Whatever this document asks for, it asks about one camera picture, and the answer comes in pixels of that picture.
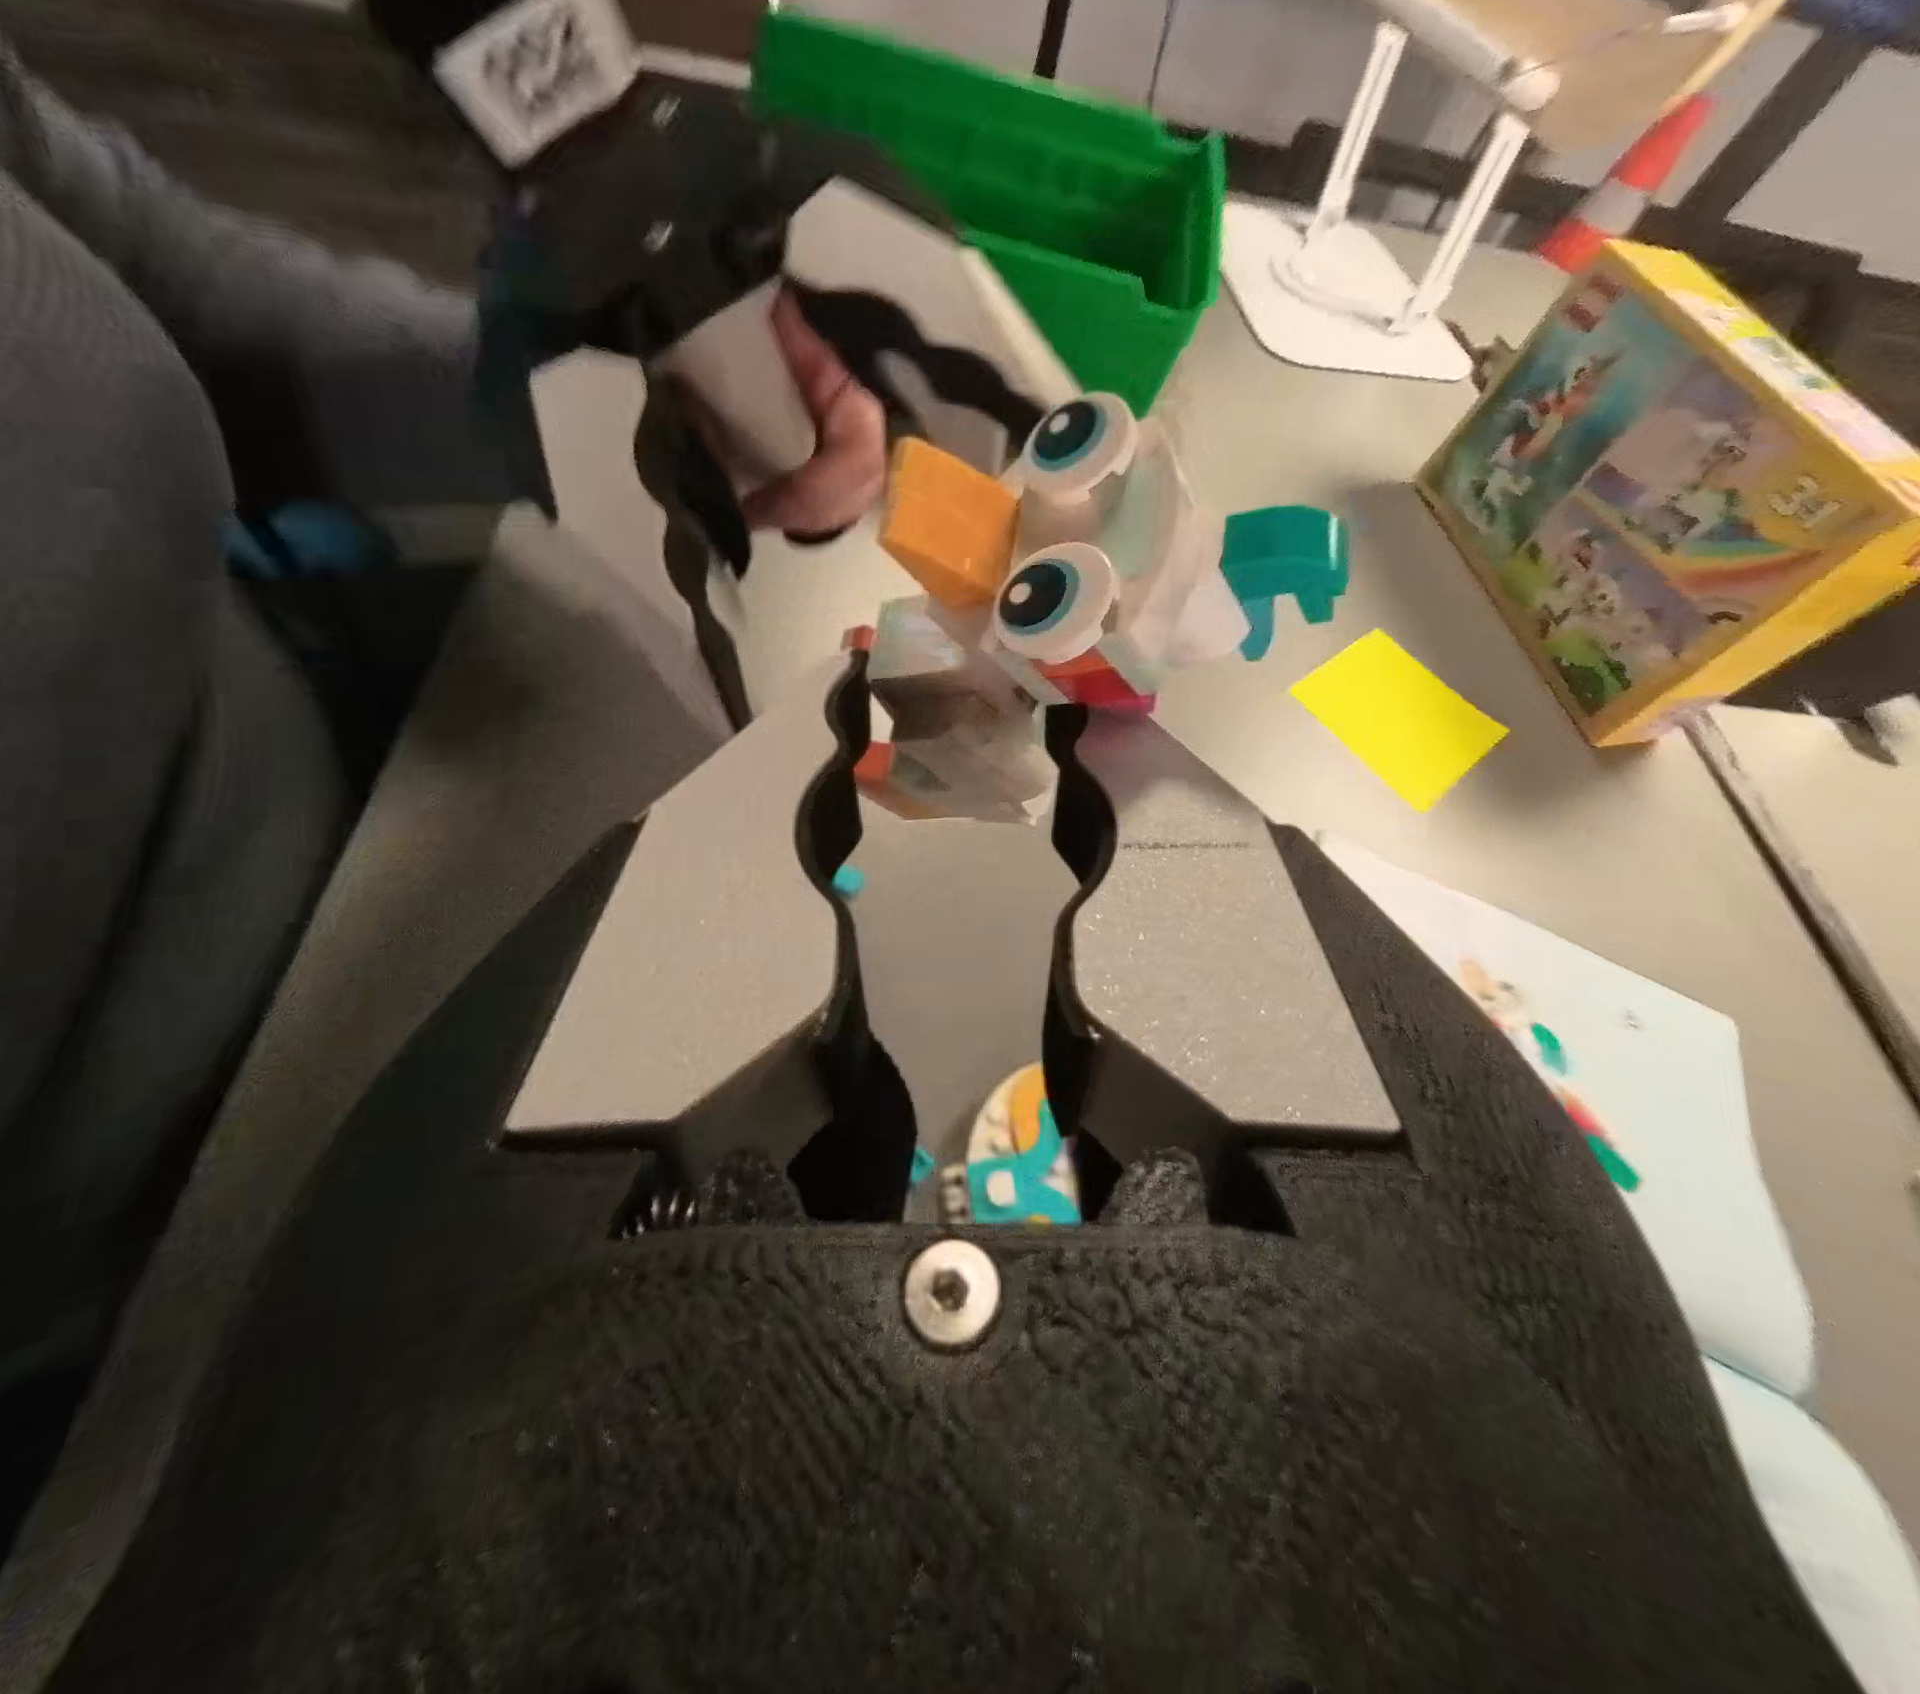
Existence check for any lego instruction booklet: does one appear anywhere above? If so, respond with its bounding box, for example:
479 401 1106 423
1316 827 1920 1694

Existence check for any person's left forearm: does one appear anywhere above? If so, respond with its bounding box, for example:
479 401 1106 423
0 36 512 482

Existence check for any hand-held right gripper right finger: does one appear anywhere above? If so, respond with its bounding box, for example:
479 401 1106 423
1043 703 1410 1226

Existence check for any yellow lego box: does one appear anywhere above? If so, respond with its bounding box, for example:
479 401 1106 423
1414 236 1920 752

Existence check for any blue object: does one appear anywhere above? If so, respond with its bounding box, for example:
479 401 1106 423
223 490 397 590

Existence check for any person's grey clothed body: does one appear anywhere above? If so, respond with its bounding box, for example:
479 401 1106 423
0 169 371 1442

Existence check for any person's left hand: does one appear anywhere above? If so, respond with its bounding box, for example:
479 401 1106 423
743 289 893 546

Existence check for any lego bird model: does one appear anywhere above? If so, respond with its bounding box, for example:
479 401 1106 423
844 387 1352 830

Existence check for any orange traffic cone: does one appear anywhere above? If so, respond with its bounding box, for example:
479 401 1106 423
1534 91 1716 274

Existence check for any green plastic bin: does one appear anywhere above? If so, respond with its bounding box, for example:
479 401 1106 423
747 5 1230 421

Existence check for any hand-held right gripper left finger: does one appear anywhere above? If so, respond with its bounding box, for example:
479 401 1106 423
502 656 921 1223

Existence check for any white stand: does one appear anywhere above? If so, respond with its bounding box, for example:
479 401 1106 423
1218 0 1755 386

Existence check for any yellow square sheet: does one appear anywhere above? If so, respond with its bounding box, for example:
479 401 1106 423
1287 626 1513 815

